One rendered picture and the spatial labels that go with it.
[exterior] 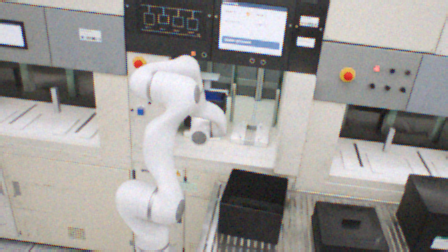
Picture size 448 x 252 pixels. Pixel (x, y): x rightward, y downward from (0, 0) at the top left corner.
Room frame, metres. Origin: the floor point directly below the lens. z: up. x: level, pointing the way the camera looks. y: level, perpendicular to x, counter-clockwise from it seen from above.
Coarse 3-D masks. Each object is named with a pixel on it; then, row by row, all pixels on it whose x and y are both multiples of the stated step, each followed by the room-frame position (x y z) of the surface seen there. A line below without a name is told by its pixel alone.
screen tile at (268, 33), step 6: (258, 12) 1.69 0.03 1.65; (264, 12) 1.69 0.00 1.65; (258, 18) 1.69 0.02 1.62; (264, 18) 1.69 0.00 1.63; (270, 18) 1.68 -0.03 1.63; (282, 18) 1.68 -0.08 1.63; (276, 24) 1.68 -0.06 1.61; (282, 24) 1.68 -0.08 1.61; (258, 30) 1.69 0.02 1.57; (264, 30) 1.69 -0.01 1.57; (270, 30) 1.68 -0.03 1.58; (276, 30) 1.68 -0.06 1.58; (258, 36) 1.69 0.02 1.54; (264, 36) 1.69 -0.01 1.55; (270, 36) 1.68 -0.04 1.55; (276, 36) 1.68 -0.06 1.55
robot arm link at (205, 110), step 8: (200, 104) 1.31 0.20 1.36; (208, 104) 1.38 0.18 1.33; (192, 112) 1.32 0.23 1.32; (200, 112) 1.33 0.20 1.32; (208, 112) 1.35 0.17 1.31; (216, 112) 1.38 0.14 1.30; (208, 120) 1.35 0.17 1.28; (216, 120) 1.36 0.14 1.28; (224, 120) 1.39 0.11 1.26; (216, 128) 1.40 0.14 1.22; (224, 128) 1.39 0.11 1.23; (216, 136) 1.41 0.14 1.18
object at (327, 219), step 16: (320, 208) 1.41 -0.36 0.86; (336, 208) 1.42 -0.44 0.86; (352, 208) 1.43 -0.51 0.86; (368, 208) 1.45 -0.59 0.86; (320, 224) 1.30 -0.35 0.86; (336, 224) 1.31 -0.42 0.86; (352, 224) 1.32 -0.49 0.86; (368, 224) 1.33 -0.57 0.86; (320, 240) 1.21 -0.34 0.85; (336, 240) 1.21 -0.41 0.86; (352, 240) 1.22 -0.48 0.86; (368, 240) 1.23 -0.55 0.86; (384, 240) 1.24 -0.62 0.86
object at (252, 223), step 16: (240, 176) 1.54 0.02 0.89; (256, 176) 1.53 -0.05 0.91; (272, 176) 1.52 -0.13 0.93; (224, 192) 1.37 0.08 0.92; (240, 192) 1.54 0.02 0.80; (256, 192) 1.53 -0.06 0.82; (272, 192) 1.52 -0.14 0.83; (224, 208) 1.27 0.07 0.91; (240, 208) 1.26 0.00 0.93; (256, 208) 1.45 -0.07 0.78; (272, 208) 1.48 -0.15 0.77; (224, 224) 1.27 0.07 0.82; (240, 224) 1.26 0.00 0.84; (256, 224) 1.26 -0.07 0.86; (272, 224) 1.25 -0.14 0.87; (256, 240) 1.25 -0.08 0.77; (272, 240) 1.25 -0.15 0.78
